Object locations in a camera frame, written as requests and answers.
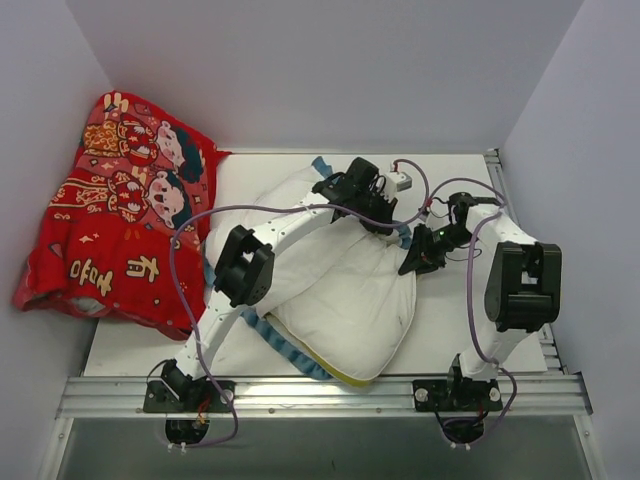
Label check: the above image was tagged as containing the white pillow yellow edge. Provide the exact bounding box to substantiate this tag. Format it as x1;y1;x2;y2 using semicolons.
204;167;419;390

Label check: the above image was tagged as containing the blue white bear pillowcase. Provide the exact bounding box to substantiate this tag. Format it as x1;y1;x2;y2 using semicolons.
202;155;416;386

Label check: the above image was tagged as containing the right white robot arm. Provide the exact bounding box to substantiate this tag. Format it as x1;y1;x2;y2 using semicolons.
398;192;562;409

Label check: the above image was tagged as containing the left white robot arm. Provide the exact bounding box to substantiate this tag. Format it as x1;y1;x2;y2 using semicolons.
161;157;411;411

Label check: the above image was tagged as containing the red patterned pillow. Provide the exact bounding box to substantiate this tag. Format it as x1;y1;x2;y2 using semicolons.
13;91;227;341

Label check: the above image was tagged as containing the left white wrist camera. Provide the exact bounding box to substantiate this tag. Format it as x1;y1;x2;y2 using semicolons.
382;160;413;199

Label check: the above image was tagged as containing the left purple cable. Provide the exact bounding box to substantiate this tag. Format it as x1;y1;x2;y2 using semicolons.
169;158;431;447

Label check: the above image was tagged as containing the purple cable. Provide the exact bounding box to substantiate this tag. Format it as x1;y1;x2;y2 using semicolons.
422;178;516;446
169;158;431;447

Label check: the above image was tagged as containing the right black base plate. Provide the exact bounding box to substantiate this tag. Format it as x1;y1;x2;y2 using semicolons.
412;378;503;413

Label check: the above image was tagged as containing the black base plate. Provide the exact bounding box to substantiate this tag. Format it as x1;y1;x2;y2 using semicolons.
412;378;503;413
142;378;231;414

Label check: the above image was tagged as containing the aluminium right side rail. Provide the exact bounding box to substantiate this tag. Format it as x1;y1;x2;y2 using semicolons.
482;149;562;360

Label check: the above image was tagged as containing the aluminium rail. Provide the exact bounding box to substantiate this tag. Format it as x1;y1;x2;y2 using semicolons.
56;374;592;420
482;149;562;360

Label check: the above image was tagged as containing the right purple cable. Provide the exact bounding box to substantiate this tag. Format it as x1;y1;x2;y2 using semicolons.
422;178;516;446

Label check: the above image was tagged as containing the aluminium front rail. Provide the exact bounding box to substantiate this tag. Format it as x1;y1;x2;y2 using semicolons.
56;374;592;420

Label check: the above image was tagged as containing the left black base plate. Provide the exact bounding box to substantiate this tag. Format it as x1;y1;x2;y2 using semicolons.
142;378;231;414

